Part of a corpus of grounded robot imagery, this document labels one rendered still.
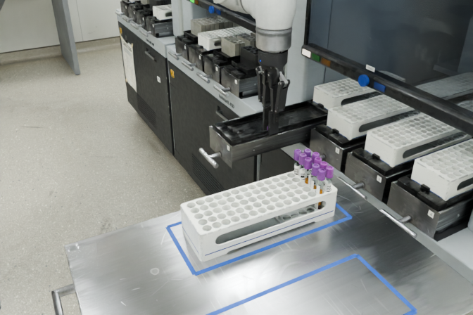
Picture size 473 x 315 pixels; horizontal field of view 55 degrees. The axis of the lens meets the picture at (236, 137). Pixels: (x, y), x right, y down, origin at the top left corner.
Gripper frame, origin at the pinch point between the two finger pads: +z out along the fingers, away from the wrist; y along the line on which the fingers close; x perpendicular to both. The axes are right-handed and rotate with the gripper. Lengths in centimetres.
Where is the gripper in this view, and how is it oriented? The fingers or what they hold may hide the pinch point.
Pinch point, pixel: (270, 119)
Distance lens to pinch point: 125.6
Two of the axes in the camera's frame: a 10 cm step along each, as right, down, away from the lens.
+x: -8.7, 2.4, -4.3
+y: -4.9, -4.2, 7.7
